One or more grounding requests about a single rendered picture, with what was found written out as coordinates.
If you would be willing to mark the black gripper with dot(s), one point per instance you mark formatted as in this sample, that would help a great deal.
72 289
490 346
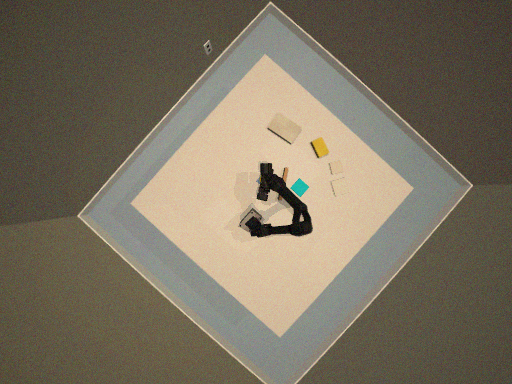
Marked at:
262 196

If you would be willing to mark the brown flat bar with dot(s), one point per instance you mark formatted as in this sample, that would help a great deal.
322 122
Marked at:
284 178

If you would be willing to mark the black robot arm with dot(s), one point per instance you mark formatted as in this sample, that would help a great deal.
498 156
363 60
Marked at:
274 182

